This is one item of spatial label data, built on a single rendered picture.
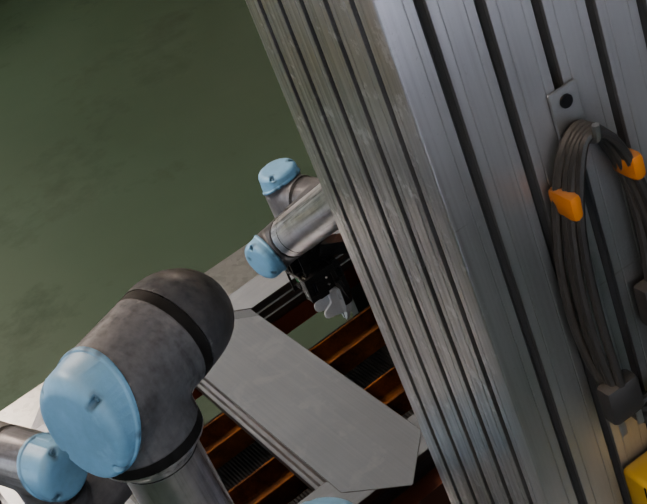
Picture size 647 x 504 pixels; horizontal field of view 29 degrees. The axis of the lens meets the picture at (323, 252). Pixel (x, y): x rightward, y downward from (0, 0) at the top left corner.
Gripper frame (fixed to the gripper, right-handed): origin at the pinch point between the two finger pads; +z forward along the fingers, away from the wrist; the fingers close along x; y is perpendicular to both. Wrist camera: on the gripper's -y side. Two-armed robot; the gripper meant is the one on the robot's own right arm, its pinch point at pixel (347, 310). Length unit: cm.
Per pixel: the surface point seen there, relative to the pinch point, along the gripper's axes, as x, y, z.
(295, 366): -3.0, 13.4, 5.8
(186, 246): -213, -36, 92
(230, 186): -232, -68, 92
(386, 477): 36.3, 19.8, 5.7
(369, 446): 27.8, 17.3, 5.7
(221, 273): -64, 1, 17
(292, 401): 5.1, 19.5, 5.8
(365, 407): 19.0, 11.7, 5.8
